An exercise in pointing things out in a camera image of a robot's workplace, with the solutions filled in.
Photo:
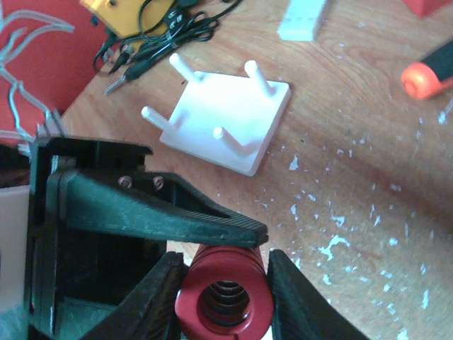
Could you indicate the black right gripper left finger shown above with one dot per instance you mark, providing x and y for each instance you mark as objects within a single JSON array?
[{"x": 148, "y": 312}]

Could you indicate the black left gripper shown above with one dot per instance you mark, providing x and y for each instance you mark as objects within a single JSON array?
[{"x": 97, "y": 224}]

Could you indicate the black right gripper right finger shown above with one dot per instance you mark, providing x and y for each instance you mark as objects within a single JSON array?
[{"x": 300, "y": 311}]

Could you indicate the large red spring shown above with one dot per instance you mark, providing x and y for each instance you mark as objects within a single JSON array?
[{"x": 225, "y": 295}]

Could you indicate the yellow teal device box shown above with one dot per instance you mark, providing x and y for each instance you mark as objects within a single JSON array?
[{"x": 122, "y": 16}]

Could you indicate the orange black screwdriver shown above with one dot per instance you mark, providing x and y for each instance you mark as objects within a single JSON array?
[{"x": 430, "y": 76}]

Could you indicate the red cube block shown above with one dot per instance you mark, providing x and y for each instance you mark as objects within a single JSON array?
[{"x": 423, "y": 8}]

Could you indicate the white peg base plate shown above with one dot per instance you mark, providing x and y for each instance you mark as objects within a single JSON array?
[{"x": 223, "y": 119}]

